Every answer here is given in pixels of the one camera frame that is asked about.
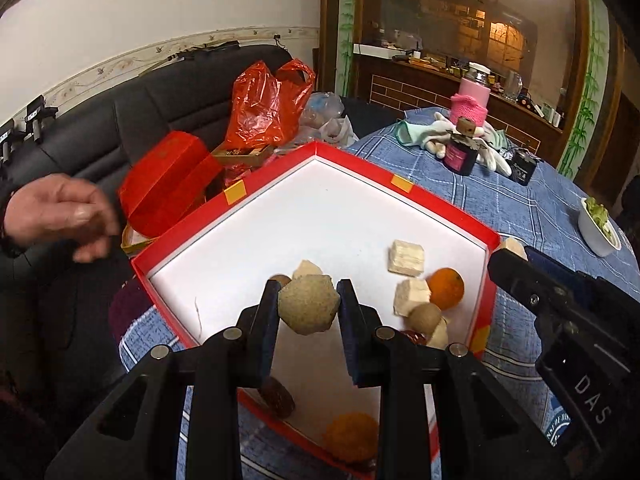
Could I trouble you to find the red plastic bag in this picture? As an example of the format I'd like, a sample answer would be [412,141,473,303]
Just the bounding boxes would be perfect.
[222,59,317,151]

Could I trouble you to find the blue plaid tablecloth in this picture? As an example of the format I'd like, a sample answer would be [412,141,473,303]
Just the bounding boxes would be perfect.
[117,107,640,480]

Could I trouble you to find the black wall clip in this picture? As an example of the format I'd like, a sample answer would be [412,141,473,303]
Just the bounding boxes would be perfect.
[24,96,60,145]
[0,119,22,162]

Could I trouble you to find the white oval bowl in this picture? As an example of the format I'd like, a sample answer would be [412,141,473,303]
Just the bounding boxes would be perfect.
[578,197,622,257]

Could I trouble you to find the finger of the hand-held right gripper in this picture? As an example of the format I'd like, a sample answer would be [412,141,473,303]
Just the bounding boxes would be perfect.
[527,247,608,311]
[487,249,576,331]

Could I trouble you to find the large orange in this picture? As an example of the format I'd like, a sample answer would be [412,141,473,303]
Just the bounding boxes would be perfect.
[322,412,381,463]

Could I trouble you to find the black leather sofa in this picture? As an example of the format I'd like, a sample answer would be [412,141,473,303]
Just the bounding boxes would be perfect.
[0,44,321,221]

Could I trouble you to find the white flat box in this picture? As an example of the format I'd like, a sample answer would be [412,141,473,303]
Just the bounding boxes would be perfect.
[353,43,422,59]

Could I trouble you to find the clear glass pitcher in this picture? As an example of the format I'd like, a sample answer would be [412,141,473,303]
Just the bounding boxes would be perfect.
[501,71,524,102]

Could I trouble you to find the gold cardboard tray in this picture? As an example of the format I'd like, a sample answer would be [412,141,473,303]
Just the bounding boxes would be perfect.
[212,144,276,167]

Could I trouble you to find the black battery box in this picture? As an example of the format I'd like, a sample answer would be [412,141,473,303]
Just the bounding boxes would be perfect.
[510,147,542,187]

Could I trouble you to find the bamboo painted panel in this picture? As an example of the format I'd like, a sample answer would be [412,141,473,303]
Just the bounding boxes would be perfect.
[555,0,613,178]
[337,0,363,98]

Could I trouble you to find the wooden glass-front cabinet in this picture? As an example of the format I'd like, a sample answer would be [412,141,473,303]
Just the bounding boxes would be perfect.
[320,0,596,161]

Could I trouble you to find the clear plastic bag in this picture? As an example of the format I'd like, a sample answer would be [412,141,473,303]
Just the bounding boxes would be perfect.
[299,91,360,150]

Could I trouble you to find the green leafy vegetables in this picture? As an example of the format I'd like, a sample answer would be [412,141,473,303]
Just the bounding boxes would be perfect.
[584,197,615,237]

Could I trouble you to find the small orange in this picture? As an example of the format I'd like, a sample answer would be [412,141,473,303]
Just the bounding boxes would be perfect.
[427,267,466,311]

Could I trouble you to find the pink knit-sleeved bottle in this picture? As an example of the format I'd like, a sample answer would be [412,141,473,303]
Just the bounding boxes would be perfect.
[450,61,493,127]

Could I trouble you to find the pale peeled sugarcane chunk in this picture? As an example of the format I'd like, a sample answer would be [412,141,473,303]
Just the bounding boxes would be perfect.
[426,316,451,351]
[388,240,426,277]
[393,278,432,317]
[277,274,342,336]
[497,236,529,262]
[291,259,325,281]

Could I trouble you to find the red gift box lid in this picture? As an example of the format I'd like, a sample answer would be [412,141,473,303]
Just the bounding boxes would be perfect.
[119,131,224,239]

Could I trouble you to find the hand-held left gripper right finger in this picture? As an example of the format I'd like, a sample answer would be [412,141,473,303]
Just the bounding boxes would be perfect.
[337,280,571,480]

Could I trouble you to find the white cotton glove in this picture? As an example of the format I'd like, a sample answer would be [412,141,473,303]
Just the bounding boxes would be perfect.
[472,125,514,177]
[419,111,453,160]

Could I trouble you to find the maroon knit cloth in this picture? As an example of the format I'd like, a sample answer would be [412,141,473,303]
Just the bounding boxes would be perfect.
[109,275,151,347]

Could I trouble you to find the red cardboard box tray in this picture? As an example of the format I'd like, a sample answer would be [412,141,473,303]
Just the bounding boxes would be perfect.
[131,141,501,476]

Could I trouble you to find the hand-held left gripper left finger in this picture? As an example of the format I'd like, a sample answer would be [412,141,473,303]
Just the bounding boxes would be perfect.
[45,280,283,480]

